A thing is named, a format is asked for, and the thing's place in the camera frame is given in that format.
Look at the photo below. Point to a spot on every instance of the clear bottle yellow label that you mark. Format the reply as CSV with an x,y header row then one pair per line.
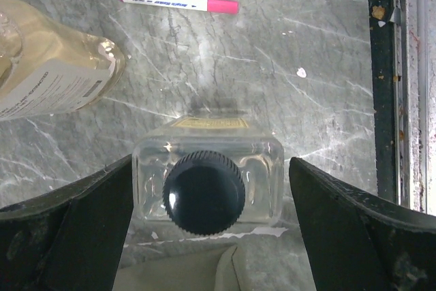
x,y
205,174

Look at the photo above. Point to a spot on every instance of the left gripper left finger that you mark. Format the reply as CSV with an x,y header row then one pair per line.
x,y
71,238

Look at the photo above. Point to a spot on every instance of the green canvas bag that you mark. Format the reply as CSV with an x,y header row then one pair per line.
x,y
223,268

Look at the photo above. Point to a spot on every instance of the amber pump soap bottle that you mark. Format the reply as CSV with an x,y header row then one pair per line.
x,y
50,68

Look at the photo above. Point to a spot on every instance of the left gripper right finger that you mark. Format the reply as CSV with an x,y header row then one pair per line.
x,y
358,241

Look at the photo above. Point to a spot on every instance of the pink whiteboard marker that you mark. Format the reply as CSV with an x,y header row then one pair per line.
x,y
214,6

